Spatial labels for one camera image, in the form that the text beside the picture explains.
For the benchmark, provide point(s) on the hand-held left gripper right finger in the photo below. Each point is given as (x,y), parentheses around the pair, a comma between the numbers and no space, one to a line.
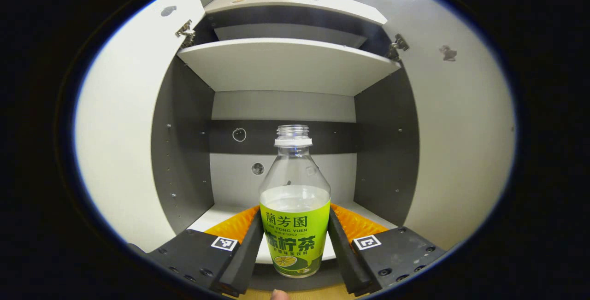
(348,263)

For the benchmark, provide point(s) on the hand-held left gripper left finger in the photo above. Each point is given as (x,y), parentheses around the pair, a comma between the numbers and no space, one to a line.
(244,263)

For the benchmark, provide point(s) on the green label clear bottle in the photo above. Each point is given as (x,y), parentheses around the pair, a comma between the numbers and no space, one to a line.
(295,226)

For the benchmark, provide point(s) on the grey and white cabinet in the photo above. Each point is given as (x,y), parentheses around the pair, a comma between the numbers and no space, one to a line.
(387,152)

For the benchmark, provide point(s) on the white cabinet door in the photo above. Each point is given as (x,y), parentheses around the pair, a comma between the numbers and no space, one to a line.
(124,152)
(461,129)

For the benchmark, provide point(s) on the white cabinet shelf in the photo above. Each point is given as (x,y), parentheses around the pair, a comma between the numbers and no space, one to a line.
(286,65)

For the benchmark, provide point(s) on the metal door hinge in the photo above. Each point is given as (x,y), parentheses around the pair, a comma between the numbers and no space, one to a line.
(186,32)
(397,46)

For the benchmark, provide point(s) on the white cabinet drawer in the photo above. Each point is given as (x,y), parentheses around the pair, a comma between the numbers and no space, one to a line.
(295,7)

